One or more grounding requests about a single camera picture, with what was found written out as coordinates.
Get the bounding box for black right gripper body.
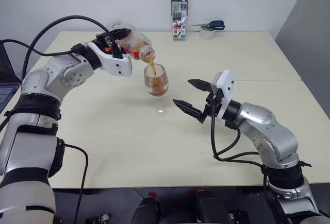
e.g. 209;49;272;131
202;87;224;119

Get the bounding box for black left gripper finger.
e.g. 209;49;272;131
108;27;133;40

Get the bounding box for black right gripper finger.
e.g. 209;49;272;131
187;79;212;93
172;99;204;124

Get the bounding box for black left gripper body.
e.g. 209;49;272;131
95;30;116;54

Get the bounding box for clear bottle with red label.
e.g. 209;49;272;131
107;20;157;64

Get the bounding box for clear wine glass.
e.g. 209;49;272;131
143;63;171;115

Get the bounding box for white tape roll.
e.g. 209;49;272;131
199;25;217;41

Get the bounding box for marker pen pack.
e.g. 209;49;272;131
171;0;190;41

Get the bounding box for dark laptop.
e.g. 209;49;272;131
0;40;22;113

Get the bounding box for dark rounded shape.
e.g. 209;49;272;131
193;190;230;224
136;194;161;224

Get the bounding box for grey partition panel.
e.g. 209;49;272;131
274;0;330;118

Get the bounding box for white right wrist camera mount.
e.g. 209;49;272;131
210;69;237;123

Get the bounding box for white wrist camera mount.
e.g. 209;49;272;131
210;69;237;123
86;41;134;77

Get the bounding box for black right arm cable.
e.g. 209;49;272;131
210;102;270;224

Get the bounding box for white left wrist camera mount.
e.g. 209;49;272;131
86;41;134;77

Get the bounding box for blue handled scissors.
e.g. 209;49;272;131
190;20;226;31

